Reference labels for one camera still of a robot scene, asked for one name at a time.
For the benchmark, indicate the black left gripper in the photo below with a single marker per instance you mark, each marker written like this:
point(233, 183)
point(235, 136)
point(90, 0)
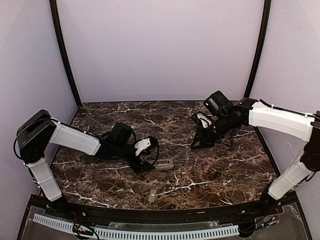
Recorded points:
point(136, 160)

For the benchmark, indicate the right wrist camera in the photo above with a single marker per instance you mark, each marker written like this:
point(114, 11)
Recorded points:
point(201, 119)

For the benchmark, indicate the black front rail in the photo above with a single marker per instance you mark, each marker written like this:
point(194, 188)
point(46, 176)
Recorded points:
point(236, 214)

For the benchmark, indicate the black frame post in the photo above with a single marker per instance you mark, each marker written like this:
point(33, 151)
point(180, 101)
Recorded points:
point(63, 51)
point(259, 47)

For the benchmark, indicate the left black frame post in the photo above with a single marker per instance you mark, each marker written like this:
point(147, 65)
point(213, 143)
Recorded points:
point(63, 51)

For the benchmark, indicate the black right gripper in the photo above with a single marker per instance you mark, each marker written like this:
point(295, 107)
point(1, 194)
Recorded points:
point(206, 135)

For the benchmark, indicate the white cable duct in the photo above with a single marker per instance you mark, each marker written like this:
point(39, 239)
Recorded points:
point(206, 234)
point(54, 223)

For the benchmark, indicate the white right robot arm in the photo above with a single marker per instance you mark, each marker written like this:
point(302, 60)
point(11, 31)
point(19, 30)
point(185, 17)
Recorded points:
point(259, 114)

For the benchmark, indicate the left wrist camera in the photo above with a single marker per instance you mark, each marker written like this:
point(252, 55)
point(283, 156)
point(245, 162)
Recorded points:
point(145, 144)

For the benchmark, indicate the right white cable duct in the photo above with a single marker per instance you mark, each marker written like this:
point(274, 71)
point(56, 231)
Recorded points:
point(206, 234)

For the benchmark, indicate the white remote control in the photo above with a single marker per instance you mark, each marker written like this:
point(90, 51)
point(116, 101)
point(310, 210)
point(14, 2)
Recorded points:
point(161, 161)

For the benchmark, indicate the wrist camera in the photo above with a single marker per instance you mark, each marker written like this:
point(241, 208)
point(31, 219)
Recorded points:
point(201, 119)
point(145, 144)

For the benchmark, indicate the left white cable duct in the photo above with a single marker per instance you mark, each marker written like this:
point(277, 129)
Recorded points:
point(54, 223)

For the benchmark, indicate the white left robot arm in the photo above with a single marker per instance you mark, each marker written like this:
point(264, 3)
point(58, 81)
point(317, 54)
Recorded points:
point(33, 137)

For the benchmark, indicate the grey battery cover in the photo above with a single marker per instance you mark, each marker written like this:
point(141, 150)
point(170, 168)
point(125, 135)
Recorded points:
point(152, 195)

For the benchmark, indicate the right black frame post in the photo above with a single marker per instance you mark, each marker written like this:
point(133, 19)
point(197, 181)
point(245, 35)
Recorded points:
point(259, 47)

